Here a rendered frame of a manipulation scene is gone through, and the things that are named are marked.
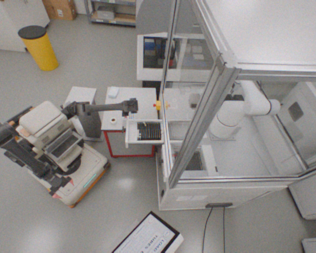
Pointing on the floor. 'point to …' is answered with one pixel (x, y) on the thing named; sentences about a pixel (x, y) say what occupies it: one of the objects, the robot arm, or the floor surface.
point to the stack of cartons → (60, 9)
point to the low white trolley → (136, 150)
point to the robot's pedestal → (82, 94)
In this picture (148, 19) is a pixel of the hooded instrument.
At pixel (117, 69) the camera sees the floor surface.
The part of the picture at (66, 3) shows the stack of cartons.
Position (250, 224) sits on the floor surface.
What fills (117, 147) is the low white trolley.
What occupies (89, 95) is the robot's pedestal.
